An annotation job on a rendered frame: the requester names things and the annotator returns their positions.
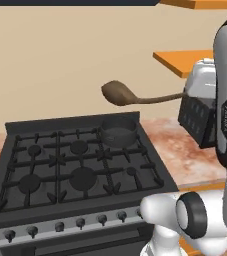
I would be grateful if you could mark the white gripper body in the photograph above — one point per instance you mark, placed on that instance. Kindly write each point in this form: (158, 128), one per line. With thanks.
(201, 78)

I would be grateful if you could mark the orange cabinet shelf board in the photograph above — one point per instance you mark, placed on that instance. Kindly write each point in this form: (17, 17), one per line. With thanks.
(185, 61)
(211, 3)

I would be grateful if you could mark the dark grey pot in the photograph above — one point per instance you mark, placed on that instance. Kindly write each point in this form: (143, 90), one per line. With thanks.
(119, 134)

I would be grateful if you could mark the brown wooden ladle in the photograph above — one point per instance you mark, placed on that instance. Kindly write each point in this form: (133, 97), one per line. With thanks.
(118, 93)

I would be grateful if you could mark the black range knob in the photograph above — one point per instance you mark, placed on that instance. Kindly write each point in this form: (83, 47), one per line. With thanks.
(101, 219)
(122, 215)
(80, 222)
(138, 212)
(32, 230)
(9, 235)
(59, 226)

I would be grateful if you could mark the black gas range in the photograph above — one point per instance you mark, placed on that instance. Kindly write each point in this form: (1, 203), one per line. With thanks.
(78, 166)

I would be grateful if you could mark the dark range hood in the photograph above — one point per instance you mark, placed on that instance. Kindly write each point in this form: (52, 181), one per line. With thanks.
(68, 2)

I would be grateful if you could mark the black oven door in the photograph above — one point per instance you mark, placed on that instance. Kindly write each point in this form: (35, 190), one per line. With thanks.
(85, 245)

